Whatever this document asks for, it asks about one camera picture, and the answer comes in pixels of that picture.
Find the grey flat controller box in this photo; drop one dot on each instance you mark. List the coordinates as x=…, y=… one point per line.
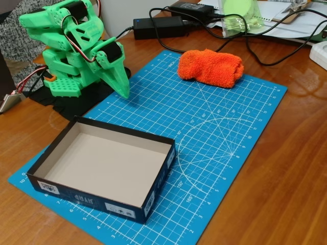
x=9, y=102

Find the large black power adapter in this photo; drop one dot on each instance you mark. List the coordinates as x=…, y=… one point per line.
x=158, y=26

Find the brown clipboard with metal clip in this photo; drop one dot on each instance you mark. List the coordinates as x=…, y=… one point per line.
x=286, y=16

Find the black cardboard box tray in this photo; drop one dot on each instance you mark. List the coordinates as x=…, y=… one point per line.
x=76, y=196

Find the grey speckled fabric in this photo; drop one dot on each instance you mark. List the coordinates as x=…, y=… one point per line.
x=15, y=38

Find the pale green device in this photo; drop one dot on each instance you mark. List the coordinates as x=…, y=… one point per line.
x=322, y=34

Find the green 3D-printed robot arm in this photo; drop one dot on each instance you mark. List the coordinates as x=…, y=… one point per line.
x=38, y=25

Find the blue cutting mat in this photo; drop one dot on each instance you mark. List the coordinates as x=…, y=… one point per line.
x=204, y=132

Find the slim black power adapter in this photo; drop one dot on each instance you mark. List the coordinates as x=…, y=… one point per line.
x=191, y=6

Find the green transparent plastic object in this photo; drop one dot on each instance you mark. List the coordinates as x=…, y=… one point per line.
x=240, y=18

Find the green gripper with black servo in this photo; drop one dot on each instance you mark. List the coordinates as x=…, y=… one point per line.
x=115, y=68

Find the white plastic block holder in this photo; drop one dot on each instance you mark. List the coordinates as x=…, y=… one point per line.
x=318, y=54

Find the orange fluffy towel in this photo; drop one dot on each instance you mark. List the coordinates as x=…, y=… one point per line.
x=209, y=67

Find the black base pad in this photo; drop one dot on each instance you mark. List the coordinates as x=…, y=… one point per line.
x=76, y=104

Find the white paper sheets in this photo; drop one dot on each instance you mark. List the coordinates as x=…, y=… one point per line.
x=291, y=30

